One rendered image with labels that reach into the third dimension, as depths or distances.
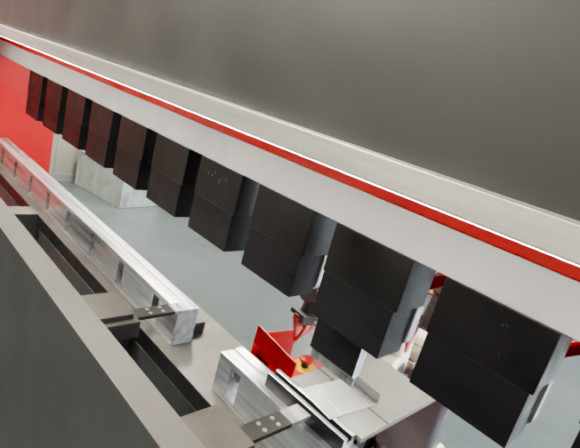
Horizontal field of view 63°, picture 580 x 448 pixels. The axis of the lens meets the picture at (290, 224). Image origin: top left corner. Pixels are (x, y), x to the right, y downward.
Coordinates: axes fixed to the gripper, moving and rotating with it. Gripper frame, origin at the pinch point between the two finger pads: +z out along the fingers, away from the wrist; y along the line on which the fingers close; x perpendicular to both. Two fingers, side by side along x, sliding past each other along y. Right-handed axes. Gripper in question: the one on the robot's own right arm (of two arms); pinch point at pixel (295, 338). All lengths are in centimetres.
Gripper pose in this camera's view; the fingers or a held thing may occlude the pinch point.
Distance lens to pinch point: 152.7
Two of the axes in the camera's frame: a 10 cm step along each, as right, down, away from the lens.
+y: -6.7, -2.2, -7.1
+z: -4.3, 8.9, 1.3
